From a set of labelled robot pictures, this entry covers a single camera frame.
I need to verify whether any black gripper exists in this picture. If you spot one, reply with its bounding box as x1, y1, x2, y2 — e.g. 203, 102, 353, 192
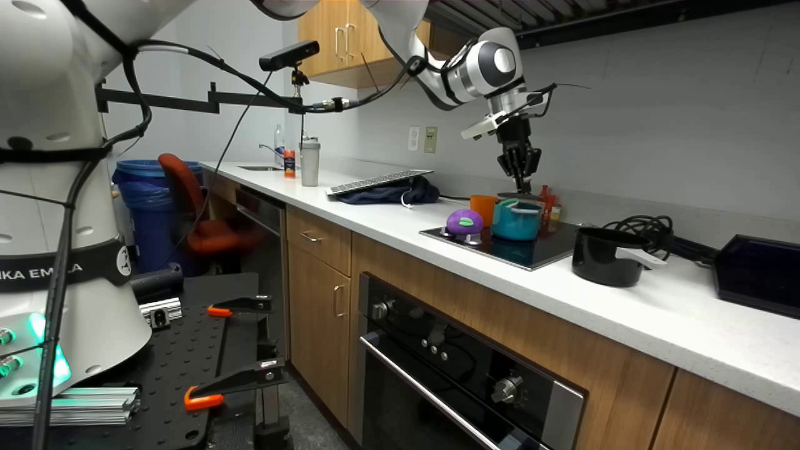
494, 112, 545, 197

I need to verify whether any blue toy pot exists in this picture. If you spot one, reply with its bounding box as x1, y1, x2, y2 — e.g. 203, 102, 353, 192
486, 197, 545, 246

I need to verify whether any purple toy pot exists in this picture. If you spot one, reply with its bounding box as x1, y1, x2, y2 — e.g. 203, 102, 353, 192
441, 207, 486, 250

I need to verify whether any red squeeze bottle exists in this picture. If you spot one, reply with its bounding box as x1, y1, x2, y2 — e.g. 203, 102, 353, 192
536, 183, 564, 236

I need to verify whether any orange cup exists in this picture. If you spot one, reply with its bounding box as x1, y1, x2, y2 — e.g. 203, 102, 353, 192
468, 192, 501, 231

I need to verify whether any black glass cooktop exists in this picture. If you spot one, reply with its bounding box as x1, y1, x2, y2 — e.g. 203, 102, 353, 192
418, 217, 579, 273

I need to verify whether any dark blue cloth bag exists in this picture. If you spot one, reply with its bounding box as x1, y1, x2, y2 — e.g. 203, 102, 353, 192
339, 176, 441, 207

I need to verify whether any silver laptop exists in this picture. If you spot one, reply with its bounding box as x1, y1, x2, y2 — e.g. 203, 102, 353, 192
321, 167, 435, 200

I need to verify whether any steel range hood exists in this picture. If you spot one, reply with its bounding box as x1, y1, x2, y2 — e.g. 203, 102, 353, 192
423, 0, 800, 53

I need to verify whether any black built-in oven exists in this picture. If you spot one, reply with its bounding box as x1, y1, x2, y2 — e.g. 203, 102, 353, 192
358, 273, 588, 450

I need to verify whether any wooden base cabinet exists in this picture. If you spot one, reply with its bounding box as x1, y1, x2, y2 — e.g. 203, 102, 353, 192
284, 205, 800, 450

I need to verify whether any sink faucet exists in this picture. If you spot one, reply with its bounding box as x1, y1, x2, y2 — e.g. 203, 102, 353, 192
256, 123, 288, 170

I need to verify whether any black box appliance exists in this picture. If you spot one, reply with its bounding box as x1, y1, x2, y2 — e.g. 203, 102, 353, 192
713, 232, 800, 320

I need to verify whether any red office chair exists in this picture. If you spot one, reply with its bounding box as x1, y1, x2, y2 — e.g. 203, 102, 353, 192
158, 153, 269, 261

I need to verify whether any blue plastic bin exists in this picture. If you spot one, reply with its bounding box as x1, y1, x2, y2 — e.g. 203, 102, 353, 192
109, 158, 208, 275

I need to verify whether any black perforated robot table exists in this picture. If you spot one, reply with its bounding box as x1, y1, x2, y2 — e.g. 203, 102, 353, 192
0, 270, 294, 450

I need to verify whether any small white box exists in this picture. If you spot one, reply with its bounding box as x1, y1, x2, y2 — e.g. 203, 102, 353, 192
138, 296, 185, 330

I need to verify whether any black pot with white handles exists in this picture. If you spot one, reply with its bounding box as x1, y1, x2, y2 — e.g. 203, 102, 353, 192
569, 226, 670, 291

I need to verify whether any black cable bundle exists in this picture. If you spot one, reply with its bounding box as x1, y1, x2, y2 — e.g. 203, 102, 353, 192
603, 213, 719, 263

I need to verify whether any wooden wall cabinet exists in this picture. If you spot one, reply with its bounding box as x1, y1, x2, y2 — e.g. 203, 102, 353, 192
294, 0, 470, 92

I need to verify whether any black camera on boom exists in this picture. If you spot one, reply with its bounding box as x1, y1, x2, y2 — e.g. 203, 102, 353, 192
256, 37, 321, 75

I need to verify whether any black clamp with orange handle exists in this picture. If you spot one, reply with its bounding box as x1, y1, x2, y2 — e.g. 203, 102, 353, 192
204, 292, 274, 326
183, 358, 284, 418

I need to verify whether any black boom mount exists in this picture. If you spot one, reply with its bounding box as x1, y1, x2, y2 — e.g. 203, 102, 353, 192
95, 70, 346, 118

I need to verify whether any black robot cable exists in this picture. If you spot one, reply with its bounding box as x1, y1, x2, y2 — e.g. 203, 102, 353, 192
29, 0, 435, 450

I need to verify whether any aluminium extrusion rail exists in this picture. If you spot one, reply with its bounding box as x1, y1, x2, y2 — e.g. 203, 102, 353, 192
0, 383, 143, 431

